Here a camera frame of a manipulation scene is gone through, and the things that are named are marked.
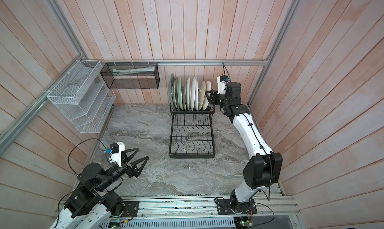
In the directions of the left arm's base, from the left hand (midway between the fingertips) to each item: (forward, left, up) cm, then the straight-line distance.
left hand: (143, 157), depth 64 cm
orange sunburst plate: (+31, -20, +10) cm, 38 cm away
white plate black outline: (+31, -22, +9) cm, 39 cm away
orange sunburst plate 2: (+37, -31, +10) cm, 49 cm away
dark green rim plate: (+31, -24, +10) cm, 40 cm away
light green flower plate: (+34, -15, +8) cm, 38 cm away
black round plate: (+31, -17, +8) cm, 36 cm away
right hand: (+34, -30, +8) cm, 46 cm away
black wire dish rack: (+27, -22, -25) cm, 43 cm away
